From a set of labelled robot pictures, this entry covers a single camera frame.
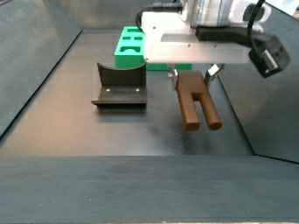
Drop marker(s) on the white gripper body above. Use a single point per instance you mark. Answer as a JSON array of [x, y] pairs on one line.
[[170, 43]]

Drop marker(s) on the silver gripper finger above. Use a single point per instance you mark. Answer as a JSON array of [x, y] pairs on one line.
[[212, 72], [172, 75]]

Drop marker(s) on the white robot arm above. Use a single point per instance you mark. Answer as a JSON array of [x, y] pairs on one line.
[[199, 31]]

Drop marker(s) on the green foam shape board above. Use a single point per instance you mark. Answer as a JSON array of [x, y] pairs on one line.
[[129, 48]]

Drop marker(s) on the black curved fixture stand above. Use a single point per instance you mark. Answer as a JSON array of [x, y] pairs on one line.
[[121, 86]]

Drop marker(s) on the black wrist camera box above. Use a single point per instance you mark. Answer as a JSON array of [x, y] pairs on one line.
[[268, 55]]

